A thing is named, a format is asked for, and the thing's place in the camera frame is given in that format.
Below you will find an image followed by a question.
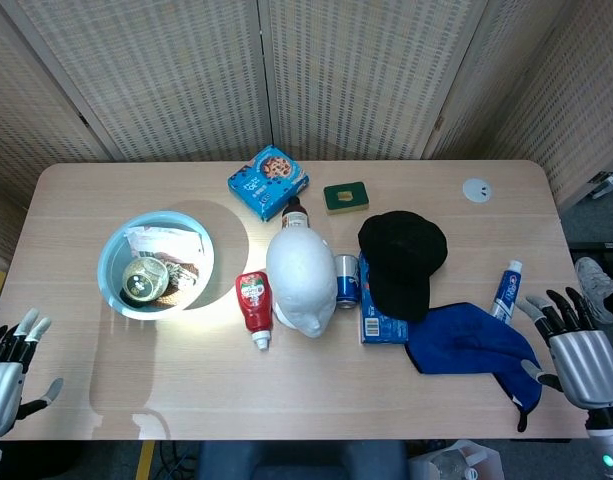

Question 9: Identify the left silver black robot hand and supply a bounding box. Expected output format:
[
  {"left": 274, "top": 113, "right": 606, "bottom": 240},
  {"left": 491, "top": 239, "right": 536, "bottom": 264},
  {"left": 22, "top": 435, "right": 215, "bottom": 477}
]
[{"left": 0, "top": 307, "right": 64, "bottom": 441}]

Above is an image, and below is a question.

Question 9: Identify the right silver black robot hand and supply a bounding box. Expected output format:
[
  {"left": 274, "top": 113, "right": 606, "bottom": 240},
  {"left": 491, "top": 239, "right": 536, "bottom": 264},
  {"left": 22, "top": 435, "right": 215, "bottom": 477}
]
[{"left": 516, "top": 286, "right": 613, "bottom": 411}]

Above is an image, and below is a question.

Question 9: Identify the black baseball cap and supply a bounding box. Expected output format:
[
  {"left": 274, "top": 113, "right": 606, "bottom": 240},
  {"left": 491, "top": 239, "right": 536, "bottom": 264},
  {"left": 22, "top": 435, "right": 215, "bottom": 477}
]
[{"left": 357, "top": 209, "right": 449, "bottom": 323}]

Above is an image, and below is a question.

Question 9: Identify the blue Oreo package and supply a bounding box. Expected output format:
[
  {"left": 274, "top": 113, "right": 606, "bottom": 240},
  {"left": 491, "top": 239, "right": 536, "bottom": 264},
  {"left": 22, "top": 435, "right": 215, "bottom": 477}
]
[{"left": 358, "top": 252, "right": 411, "bottom": 346}]

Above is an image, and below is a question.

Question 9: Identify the small green gold box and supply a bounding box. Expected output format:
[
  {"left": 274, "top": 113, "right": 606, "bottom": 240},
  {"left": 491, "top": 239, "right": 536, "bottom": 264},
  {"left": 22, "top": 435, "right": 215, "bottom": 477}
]
[{"left": 322, "top": 181, "right": 371, "bottom": 216}]

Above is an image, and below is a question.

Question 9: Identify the blue chocolate chip cookie box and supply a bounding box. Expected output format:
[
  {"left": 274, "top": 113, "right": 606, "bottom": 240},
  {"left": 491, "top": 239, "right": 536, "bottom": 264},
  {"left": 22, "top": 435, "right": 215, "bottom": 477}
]
[{"left": 227, "top": 144, "right": 311, "bottom": 223}]

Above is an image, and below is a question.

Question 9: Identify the white grey sneaker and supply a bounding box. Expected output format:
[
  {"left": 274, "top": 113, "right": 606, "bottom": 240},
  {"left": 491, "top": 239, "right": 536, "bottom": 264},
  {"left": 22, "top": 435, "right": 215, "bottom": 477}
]
[{"left": 573, "top": 257, "right": 613, "bottom": 325}]

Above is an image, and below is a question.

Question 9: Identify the white blue toothpaste tube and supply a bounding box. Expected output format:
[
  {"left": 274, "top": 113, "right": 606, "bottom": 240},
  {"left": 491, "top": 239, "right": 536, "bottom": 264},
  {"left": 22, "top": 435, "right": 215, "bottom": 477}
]
[{"left": 489, "top": 259, "right": 525, "bottom": 324}]

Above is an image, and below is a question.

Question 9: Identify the blue cloth with black trim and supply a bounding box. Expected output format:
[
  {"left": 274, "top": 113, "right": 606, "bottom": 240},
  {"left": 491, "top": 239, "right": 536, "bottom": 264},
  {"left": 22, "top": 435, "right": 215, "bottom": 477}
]
[{"left": 404, "top": 301, "right": 546, "bottom": 434}]

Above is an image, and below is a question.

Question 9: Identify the black desk foot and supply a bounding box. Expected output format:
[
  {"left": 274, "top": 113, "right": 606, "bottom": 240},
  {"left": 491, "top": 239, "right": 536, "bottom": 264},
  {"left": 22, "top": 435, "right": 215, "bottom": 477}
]
[{"left": 568, "top": 239, "right": 613, "bottom": 269}]

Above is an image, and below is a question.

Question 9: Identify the clear plastic bag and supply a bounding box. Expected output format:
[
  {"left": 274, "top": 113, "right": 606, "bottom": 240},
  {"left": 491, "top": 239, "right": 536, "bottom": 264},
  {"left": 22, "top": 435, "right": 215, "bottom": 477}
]
[{"left": 410, "top": 439, "right": 505, "bottom": 480}]

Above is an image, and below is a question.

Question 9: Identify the light blue plastic basin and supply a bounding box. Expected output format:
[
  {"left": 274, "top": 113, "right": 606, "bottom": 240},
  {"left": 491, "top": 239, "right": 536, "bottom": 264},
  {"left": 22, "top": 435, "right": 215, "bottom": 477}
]
[{"left": 96, "top": 210, "right": 216, "bottom": 321}]

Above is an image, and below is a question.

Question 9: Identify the glass jar with dark label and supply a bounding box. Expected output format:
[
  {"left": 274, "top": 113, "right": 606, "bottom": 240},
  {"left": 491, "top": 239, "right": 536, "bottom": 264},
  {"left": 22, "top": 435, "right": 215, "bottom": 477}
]
[{"left": 121, "top": 256, "right": 170, "bottom": 304}]

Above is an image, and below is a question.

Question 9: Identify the brown patterned snack bag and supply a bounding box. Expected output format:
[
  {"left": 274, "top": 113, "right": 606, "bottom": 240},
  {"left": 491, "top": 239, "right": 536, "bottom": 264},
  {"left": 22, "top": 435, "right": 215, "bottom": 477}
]
[{"left": 165, "top": 260, "right": 202, "bottom": 297}]

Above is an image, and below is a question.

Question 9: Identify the white pink snack packet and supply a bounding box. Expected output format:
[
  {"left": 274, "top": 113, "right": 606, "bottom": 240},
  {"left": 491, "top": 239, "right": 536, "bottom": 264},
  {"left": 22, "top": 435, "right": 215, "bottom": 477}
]
[{"left": 125, "top": 225, "right": 207, "bottom": 261}]

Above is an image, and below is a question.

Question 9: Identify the blue silver drink can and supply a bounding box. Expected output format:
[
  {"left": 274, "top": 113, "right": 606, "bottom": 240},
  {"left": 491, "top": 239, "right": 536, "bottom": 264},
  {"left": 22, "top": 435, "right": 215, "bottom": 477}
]
[{"left": 334, "top": 253, "right": 362, "bottom": 311}]

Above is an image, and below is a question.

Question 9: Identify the red ketchup squeeze bottle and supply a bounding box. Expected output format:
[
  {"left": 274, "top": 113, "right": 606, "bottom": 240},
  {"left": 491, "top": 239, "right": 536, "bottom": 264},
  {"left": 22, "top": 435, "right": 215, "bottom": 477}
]
[{"left": 234, "top": 271, "right": 275, "bottom": 353}]

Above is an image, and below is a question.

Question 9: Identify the white foam mannequin head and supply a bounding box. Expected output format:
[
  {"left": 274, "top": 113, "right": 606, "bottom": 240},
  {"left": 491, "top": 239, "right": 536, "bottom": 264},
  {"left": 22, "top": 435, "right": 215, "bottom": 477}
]
[{"left": 265, "top": 227, "right": 338, "bottom": 340}]

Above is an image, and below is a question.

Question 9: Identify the dark blue chair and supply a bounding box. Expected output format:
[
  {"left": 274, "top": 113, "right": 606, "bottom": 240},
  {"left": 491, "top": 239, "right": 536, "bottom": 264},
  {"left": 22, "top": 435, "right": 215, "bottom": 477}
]
[{"left": 195, "top": 439, "right": 410, "bottom": 480}]

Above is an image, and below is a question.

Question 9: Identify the brown bottle with dark cap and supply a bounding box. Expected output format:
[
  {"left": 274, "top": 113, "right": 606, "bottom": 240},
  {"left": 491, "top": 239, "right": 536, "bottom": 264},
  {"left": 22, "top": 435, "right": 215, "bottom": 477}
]
[{"left": 279, "top": 196, "right": 312, "bottom": 233}]

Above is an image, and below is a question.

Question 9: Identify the beige woven folding screen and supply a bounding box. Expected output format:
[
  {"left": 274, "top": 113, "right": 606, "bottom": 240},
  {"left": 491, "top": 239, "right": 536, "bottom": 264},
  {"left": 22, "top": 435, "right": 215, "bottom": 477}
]
[{"left": 0, "top": 0, "right": 613, "bottom": 264}]

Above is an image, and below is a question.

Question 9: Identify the white device with cables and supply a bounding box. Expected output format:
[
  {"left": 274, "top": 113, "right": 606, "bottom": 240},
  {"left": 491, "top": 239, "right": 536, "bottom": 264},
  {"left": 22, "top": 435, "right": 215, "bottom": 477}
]
[{"left": 588, "top": 168, "right": 613, "bottom": 200}]

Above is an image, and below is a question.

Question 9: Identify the white round cable grommet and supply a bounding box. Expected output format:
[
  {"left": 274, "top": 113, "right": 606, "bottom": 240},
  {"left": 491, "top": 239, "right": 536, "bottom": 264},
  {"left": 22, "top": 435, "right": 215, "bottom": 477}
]
[{"left": 461, "top": 177, "right": 493, "bottom": 203}]

